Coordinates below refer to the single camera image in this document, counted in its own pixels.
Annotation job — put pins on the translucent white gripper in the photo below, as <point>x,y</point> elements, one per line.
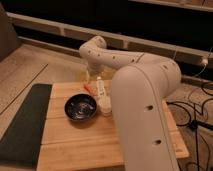
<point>92,72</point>

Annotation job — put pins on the orange pepper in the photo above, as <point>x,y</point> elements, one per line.
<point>89,89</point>

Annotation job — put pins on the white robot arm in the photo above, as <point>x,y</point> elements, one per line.
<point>137,89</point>

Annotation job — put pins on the dark ceramic bowl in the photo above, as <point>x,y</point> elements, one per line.
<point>80,107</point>

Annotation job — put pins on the white bottle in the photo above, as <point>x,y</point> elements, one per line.
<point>100,87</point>

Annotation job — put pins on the white cylindrical cup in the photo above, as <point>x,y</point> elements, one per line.
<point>105,105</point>

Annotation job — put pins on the bamboo cutting board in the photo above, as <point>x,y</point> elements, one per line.
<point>91,145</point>

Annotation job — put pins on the grey chair edge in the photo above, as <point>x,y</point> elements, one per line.
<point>9,40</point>

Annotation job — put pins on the dark green mat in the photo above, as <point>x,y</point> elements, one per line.
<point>20,144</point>

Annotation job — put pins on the wooden shelf rail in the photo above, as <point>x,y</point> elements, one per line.
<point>182,54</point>

